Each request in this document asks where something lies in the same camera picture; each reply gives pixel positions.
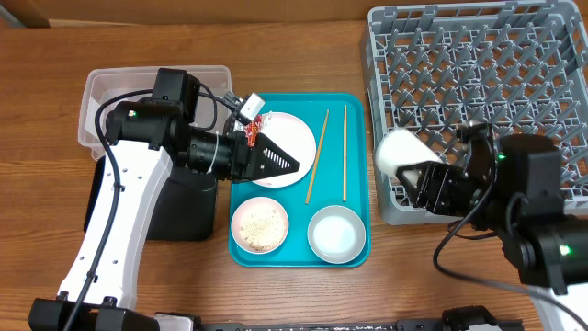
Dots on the right wooden chopstick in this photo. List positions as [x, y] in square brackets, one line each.
[345, 155]

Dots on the grey dish rack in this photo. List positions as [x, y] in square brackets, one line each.
[519, 65]

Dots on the black rectangular tray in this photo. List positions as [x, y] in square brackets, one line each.
[184, 211]

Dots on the grey bowl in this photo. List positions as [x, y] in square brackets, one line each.
[337, 235]

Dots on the large white plate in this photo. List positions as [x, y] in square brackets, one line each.
[294, 137]

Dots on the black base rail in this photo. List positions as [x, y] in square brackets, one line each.
[401, 325]

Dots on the wooden chopstick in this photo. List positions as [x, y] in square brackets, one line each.
[317, 157]
[345, 155]

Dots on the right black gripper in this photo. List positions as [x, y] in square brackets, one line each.
[435, 180]

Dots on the pink bowl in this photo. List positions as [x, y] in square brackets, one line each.
[259, 225]

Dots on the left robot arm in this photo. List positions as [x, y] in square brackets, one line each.
[145, 134]

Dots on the red sauce packet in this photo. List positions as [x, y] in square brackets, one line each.
[252, 130]

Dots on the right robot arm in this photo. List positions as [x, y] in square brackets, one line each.
[509, 188]

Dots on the teal serving tray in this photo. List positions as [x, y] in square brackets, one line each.
[295, 252]

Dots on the white cup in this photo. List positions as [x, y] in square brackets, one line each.
[400, 147]

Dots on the left wooden chopstick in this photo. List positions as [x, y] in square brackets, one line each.
[317, 157]

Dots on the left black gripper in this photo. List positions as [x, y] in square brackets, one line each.
[240, 169]

